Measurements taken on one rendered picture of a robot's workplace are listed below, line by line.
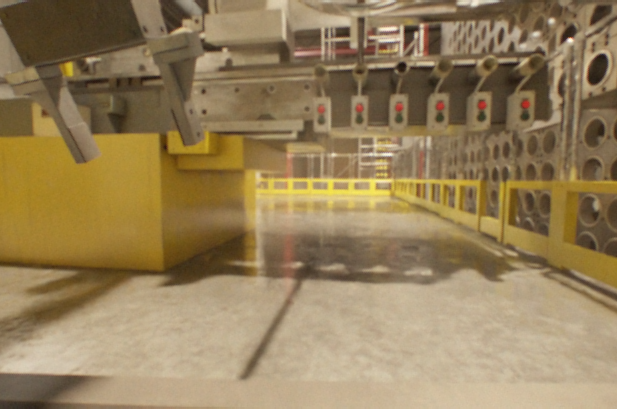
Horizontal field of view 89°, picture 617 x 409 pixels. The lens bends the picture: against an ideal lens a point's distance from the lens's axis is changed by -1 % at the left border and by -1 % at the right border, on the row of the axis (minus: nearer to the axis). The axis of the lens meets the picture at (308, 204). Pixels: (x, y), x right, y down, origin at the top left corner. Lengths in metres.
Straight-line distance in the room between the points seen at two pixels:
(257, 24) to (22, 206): 1.40
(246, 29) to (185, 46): 1.47
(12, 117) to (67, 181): 0.97
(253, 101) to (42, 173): 1.02
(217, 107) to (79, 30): 1.45
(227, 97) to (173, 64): 1.43
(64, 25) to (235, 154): 1.13
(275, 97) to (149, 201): 0.78
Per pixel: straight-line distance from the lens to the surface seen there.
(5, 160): 2.02
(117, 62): 2.28
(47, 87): 0.43
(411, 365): 0.79
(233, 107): 1.76
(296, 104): 1.67
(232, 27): 1.83
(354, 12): 0.61
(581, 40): 1.87
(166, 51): 0.35
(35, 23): 0.40
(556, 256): 1.84
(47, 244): 1.88
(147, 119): 2.03
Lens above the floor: 0.40
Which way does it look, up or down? 5 degrees down
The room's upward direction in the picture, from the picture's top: straight up
